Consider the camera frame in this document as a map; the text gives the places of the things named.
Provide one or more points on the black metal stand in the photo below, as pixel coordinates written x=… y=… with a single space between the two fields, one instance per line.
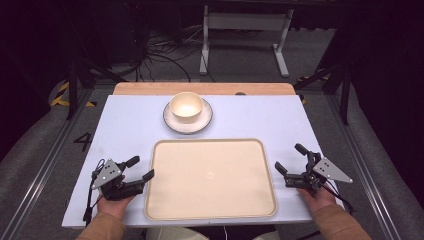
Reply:
x=72 y=90
x=345 y=96

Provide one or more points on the person's left hand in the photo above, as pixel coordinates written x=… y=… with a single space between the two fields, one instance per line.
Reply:
x=113 y=208

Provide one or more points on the cream bowl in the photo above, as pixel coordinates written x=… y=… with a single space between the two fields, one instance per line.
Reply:
x=186 y=107

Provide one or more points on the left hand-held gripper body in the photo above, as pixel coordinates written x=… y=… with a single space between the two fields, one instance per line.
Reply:
x=113 y=190

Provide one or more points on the white plate with dark rim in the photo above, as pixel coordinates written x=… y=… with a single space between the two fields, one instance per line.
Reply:
x=203 y=122

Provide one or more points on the aluminium floor rail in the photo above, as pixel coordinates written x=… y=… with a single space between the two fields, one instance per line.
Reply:
x=43 y=166
x=363 y=166

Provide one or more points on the yellow black hazard tape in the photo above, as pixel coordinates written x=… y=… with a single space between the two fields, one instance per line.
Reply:
x=302 y=99
x=60 y=96

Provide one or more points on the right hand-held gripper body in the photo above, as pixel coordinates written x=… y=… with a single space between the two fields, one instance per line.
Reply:
x=328 y=171

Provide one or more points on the white metal table frame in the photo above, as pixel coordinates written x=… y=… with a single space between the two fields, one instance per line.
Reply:
x=245 y=20

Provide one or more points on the person's right hand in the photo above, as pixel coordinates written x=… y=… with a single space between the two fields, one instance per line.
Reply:
x=318 y=200

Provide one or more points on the beige rectangular tray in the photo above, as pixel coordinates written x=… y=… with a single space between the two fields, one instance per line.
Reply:
x=210 y=180

